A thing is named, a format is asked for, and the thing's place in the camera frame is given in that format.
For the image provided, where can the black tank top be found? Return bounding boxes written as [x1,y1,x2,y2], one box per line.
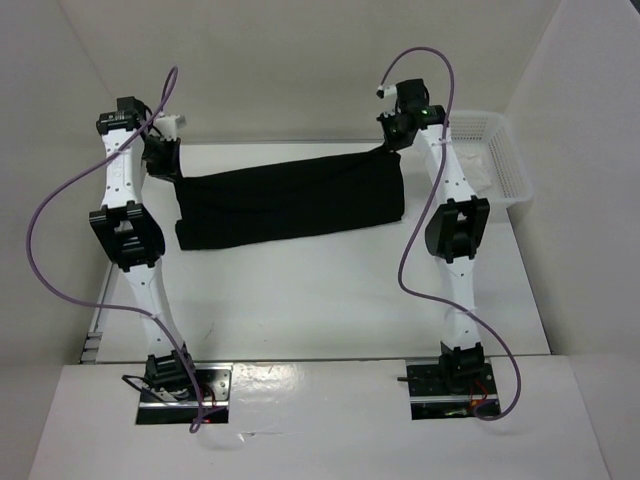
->
[174,146,405,251]

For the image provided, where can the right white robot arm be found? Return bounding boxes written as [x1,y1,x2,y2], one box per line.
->
[376,79,490,394]

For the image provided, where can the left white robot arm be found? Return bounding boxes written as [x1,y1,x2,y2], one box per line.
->
[89,96,199,402]

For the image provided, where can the white tank top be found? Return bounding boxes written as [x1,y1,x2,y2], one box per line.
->
[459,152,495,198]

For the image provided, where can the white plastic basket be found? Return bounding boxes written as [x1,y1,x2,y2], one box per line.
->
[449,110,533,209]

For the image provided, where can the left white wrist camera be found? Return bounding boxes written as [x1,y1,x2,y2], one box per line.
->
[153,115,186,141]

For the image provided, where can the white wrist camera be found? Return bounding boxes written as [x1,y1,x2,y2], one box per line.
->
[153,115,186,141]
[376,84,397,99]

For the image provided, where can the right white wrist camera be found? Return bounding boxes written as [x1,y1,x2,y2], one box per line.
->
[376,84,397,99]

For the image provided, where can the aluminium table edge rail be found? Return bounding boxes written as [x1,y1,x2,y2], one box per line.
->
[79,266,118,365]

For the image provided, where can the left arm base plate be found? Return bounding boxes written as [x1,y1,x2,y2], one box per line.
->
[121,363,233,426]

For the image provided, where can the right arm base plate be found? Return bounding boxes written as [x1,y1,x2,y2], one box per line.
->
[397,359,501,420]

